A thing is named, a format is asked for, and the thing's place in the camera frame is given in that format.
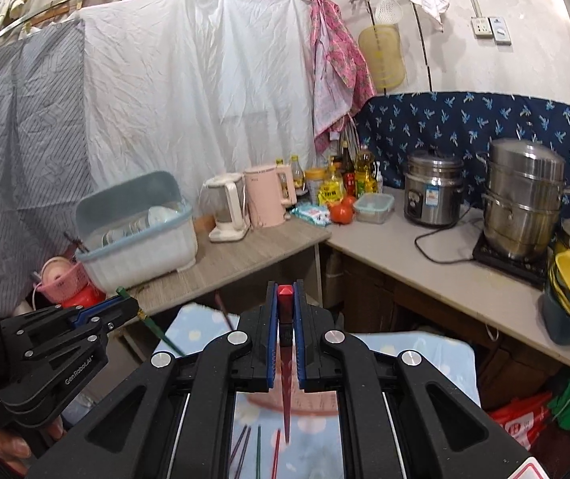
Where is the grey wood counter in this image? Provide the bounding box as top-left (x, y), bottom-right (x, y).
top-left (115, 214), bottom-right (333, 320)

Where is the pink electric kettle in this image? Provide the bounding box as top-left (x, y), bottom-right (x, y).
top-left (243, 164), bottom-right (298, 229)

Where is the pink perforated utensil holder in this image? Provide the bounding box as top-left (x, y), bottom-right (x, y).
top-left (235, 392), bottom-right (342, 417)

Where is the steel steamer pot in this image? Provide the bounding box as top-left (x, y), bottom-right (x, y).
top-left (475, 137), bottom-right (570, 260)

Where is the clear food container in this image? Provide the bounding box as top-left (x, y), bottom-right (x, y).
top-left (353, 193), bottom-right (396, 224)

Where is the steel rice cooker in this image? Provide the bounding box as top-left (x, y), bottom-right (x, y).
top-left (404, 148), bottom-right (466, 228)

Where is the beige countertop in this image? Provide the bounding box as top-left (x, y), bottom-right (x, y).
top-left (325, 187), bottom-right (570, 380)

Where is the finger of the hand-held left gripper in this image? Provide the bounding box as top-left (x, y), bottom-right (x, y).
top-left (0, 295), bottom-right (141, 347)
top-left (0, 323), bottom-right (112, 427)

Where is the yellow cutting board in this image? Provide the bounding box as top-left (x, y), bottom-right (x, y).
top-left (358, 24), bottom-right (407, 93)

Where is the dish drainer box with lid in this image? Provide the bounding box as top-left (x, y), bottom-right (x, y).
top-left (75, 170), bottom-right (199, 294)

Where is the red plastic bag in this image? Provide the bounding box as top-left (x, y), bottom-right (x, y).
top-left (487, 392), bottom-right (555, 452)

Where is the red plastic basin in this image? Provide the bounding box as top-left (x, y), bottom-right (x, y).
top-left (60, 287), bottom-right (106, 310)

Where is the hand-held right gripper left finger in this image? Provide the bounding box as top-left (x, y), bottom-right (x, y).
top-left (28, 282), bottom-right (280, 479)

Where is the black induction cooker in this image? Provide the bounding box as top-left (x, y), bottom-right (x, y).
top-left (472, 239), bottom-right (550, 287)

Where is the yellow cooking oil bottle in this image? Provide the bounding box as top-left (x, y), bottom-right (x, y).
top-left (354, 146), bottom-right (380, 195)

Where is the black power cord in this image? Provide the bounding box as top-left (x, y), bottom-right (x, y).
top-left (415, 224), bottom-right (485, 263)

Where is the pink and white bowl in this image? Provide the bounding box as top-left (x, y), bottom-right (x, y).
top-left (40, 257), bottom-right (69, 285)

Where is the white ceramic bowl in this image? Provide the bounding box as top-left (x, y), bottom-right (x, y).
top-left (146, 206), bottom-right (182, 230)

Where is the brown wooden cabinet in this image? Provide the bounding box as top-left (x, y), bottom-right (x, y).
top-left (325, 249), bottom-right (565, 410)

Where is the brown chopstick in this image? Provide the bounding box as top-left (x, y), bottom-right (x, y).
top-left (237, 426), bottom-right (252, 467)

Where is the blue printed tablecloth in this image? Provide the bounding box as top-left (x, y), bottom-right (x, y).
top-left (162, 303), bottom-right (481, 479)

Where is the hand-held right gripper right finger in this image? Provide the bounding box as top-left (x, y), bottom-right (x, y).
top-left (291, 282), bottom-right (536, 479)

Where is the white electric kettle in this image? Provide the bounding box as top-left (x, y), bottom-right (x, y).
top-left (202, 173), bottom-right (252, 243)

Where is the dark sauce bottle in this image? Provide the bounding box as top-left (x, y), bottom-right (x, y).
top-left (340, 141), bottom-right (358, 196)

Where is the blue wet wipes packet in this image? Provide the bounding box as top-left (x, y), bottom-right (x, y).
top-left (290, 203), bottom-right (333, 225)

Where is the blue floral cloth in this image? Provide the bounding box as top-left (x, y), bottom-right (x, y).
top-left (355, 91), bottom-right (570, 240)

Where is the yellow seasoning packet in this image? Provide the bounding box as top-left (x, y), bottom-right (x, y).
top-left (317, 174), bottom-right (346, 206)

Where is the small yellow cap bottle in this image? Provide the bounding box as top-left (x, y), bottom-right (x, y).
top-left (290, 154), bottom-right (307, 195)

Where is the person's left hand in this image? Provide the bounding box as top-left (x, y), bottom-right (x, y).
top-left (0, 419), bottom-right (65, 466)

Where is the grey striped cloth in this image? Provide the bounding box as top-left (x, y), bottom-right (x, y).
top-left (0, 20), bottom-right (96, 310)

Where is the pink plastic basket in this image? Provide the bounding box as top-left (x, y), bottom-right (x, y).
top-left (33, 258), bottom-right (89, 304)

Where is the dark red chopstick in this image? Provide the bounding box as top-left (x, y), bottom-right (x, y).
top-left (214, 293), bottom-right (234, 333)
top-left (229, 426), bottom-right (247, 466)

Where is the dark wooden utensil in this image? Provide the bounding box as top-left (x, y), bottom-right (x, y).
top-left (64, 232), bottom-right (89, 255)

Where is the yellow lid jar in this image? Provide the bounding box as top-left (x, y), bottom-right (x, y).
top-left (304, 168), bottom-right (327, 203)

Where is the white sheet curtain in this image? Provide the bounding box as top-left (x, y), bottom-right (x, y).
top-left (73, 0), bottom-right (326, 200)

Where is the pink floral garment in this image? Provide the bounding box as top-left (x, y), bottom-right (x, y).
top-left (310, 0), bottom-right (376, 155)

